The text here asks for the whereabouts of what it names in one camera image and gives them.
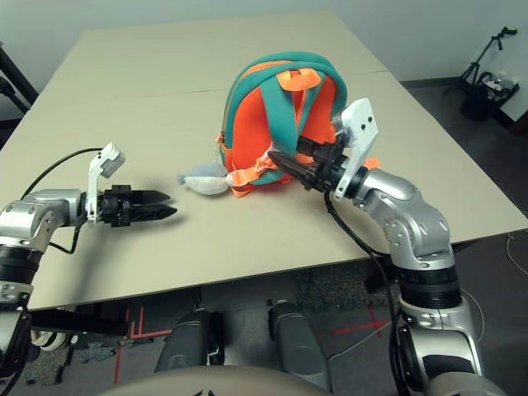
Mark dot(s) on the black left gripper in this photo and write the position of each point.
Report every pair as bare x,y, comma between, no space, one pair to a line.
117,206

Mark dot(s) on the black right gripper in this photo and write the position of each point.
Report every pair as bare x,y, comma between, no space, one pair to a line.
328,165

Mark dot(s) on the orange and teal backpack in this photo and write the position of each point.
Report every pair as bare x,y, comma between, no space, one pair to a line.
255,123

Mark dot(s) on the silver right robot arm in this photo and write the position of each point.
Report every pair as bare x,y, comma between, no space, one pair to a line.
412,222

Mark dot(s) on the grey white plush toy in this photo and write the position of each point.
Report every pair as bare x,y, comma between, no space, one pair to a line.
206,181

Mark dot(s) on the red angled floor tape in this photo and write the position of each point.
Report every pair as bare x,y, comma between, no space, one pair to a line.
148,332

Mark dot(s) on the grey robot left leg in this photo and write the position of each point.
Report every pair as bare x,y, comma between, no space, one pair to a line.
185,342

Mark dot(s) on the grey robot leg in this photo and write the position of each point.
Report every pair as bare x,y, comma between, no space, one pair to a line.
185,342
297,338

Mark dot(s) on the black table foot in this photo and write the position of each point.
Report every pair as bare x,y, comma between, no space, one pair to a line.
375,284

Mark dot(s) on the grey robot right leg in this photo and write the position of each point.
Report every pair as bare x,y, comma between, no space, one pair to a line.
297,338

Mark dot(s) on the red cross floor tape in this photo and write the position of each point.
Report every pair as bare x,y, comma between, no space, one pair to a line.
359,328

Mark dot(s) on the black waste bin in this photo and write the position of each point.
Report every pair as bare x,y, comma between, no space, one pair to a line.
478,107

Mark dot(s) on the grey robot torso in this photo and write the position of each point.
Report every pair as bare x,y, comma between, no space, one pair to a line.
206,383

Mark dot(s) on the black tripod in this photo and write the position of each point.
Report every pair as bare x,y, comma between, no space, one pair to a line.
474,68

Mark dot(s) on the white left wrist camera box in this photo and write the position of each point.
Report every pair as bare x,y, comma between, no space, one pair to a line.
94,181

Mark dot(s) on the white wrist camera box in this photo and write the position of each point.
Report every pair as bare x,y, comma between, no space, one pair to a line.
363,123
94,181

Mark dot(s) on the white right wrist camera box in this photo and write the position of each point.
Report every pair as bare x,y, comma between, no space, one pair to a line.
363,123

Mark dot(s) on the black table frame beam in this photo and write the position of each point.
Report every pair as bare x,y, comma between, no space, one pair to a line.
82,321

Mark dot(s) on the beige side table black frame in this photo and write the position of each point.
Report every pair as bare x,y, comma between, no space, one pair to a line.
18,84

